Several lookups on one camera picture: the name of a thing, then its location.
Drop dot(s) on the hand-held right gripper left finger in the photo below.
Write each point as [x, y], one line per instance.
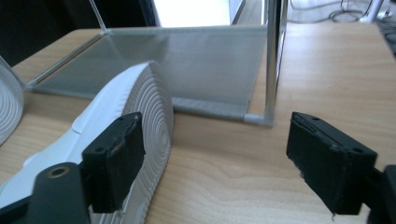
[115, 168]

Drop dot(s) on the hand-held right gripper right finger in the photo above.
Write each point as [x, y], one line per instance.
[330, 168]

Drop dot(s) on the white sneaker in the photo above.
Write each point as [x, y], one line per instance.
[102, 102]
[9, 105]

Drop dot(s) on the metal shoe rack grey shelves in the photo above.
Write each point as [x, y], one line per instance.
[202, 62]

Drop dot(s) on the black curtain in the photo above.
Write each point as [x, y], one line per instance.
[46, 18]

